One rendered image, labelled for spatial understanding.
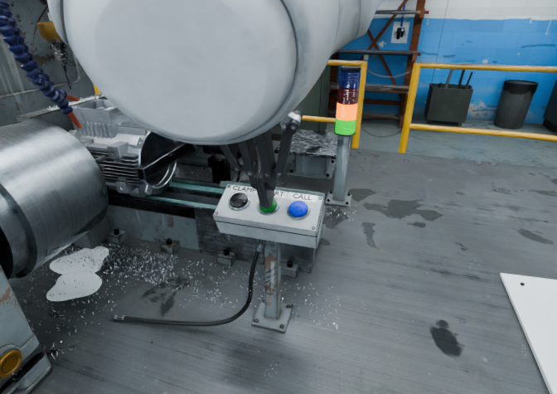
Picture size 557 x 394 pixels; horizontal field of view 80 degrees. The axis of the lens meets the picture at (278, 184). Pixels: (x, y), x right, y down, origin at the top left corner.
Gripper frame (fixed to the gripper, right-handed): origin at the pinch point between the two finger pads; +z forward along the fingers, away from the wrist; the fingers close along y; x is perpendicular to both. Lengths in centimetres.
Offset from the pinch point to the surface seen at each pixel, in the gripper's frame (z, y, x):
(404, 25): 187, -42, -481
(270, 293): 22.7, 0.2, 7.0
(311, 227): 4.7, -7.5, 2.9
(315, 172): 56, 4, -56
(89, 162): 2.7, 35.7, -2.5
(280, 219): 4.7, -2.5, 2.3
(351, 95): 18, -8, -50
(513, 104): 256, -193, -403
